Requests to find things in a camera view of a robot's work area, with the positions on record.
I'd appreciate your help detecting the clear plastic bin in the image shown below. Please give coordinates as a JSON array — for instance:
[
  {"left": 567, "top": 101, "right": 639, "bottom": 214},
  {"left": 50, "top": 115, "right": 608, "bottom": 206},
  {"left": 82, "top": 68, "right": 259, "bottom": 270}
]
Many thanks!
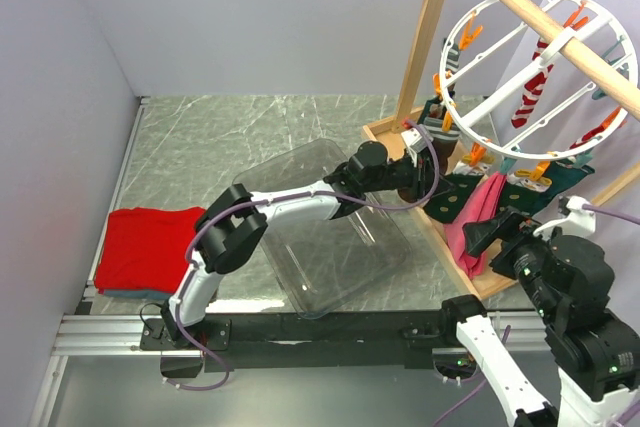
[{"left": 233, "top": 139, "right": 412, "bottom": 319}]

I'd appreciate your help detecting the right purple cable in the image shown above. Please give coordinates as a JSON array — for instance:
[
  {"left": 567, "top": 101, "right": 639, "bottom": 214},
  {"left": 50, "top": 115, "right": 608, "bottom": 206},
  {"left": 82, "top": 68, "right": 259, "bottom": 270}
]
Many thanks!
[{"left": 434, "top": 201, "right": 640, "bottom": 427}]

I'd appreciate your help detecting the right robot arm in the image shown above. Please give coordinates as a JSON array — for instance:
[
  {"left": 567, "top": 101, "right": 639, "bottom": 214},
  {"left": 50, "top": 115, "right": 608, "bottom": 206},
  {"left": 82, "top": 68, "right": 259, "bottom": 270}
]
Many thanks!
[{"left": 438, "top": 206, "right": 639, "bottom": 426}]

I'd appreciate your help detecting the purple cable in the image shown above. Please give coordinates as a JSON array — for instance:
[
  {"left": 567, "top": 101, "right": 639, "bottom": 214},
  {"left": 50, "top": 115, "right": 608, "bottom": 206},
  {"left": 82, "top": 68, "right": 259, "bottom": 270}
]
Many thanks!
[
  {"left": 434, "top": 201, "right": 640, "bottom": 427},
  {"left": 160, "top": 119, "right": 441, "bottom": 392}
]

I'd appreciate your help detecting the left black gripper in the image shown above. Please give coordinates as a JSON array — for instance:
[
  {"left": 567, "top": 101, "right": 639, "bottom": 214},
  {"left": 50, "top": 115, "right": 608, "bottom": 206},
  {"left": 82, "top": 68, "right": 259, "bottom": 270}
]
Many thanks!
[{"left": 364, "top": 147, "right": 456, "bottom": 204}]

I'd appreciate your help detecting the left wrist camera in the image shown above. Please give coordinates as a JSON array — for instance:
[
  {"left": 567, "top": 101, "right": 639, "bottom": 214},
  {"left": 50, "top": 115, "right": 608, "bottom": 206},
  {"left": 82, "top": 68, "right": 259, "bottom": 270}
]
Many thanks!
[{"left": 401, "top": 127, "right": 433, "bottom": 154}]

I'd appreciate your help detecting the white round clip hanger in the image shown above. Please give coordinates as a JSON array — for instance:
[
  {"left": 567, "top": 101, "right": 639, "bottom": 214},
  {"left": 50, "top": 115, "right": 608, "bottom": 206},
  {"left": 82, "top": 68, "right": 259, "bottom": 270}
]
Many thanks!
[{"left": 434, "top": 0, "right": 639, "bottom": 162}]

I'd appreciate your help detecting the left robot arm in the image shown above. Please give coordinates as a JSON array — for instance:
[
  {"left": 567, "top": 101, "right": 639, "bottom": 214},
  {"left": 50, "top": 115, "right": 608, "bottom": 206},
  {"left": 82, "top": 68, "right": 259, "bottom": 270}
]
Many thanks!
[{"left": 161, "top": 140, "right": 442, "bottom": 349}]

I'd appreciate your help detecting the red folded cloth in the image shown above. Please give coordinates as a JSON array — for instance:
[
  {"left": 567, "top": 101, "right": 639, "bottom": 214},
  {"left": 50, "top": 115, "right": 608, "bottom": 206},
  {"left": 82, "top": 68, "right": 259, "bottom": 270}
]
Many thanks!
[{"left": 94, "top": 207, "right": 205, "bottom": 300}]

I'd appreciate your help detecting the green dotted duck sock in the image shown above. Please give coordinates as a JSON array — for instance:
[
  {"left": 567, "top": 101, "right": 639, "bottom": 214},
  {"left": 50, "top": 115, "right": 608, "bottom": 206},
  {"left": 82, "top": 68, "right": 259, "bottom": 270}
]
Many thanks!
[{"left": 423, "top": 155, "right": 493, "bottom": 224}]

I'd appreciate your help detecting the pink towel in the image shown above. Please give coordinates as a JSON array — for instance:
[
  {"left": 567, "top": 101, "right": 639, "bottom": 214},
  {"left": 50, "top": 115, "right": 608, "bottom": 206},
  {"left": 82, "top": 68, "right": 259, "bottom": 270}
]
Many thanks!
[{"left": 443, "top": 170, "right": 509, "bottom": 279}]

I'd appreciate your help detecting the brown sock grey cuff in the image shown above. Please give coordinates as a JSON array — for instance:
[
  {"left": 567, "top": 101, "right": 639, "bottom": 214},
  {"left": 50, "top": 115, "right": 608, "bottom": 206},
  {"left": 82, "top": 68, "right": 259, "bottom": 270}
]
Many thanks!
[{"left": 404, "top": 118, "right": 460, "bottom": 199}]

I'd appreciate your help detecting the wooden drying rack frame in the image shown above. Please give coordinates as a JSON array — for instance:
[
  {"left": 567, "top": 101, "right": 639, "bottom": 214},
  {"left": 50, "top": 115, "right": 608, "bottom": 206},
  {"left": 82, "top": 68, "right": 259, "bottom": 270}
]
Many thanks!
[{"left": 362, "top": 0, "right": 639, "bottom": 300}]

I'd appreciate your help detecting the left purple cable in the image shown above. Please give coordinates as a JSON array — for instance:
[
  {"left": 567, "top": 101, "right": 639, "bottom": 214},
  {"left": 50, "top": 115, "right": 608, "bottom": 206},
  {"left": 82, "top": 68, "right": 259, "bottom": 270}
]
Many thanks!
[{"left": 160, "top": 119, "right": 441, "bottom": 392}]

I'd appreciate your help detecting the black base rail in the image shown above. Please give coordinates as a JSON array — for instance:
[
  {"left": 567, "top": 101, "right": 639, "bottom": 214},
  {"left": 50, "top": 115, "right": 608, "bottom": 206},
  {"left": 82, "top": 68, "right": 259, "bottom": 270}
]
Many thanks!
[{"left": 138, "top": 309, "right": 481, "bottom": 378}]

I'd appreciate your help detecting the aluminium frame rail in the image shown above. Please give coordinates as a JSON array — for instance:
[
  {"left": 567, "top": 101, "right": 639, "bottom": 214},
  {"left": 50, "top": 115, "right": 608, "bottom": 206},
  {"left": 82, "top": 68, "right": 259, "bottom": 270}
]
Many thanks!
[{"left": 52, "top": 95, "right": 226, "bottom": 356}]

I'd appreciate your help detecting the red white striped sock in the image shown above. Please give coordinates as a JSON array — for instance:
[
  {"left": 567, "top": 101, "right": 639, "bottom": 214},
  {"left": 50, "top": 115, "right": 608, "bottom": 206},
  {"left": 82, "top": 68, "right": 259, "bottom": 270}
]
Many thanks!
[{"left": 510, "top": 63, "right": 554, "bottom": 128}]

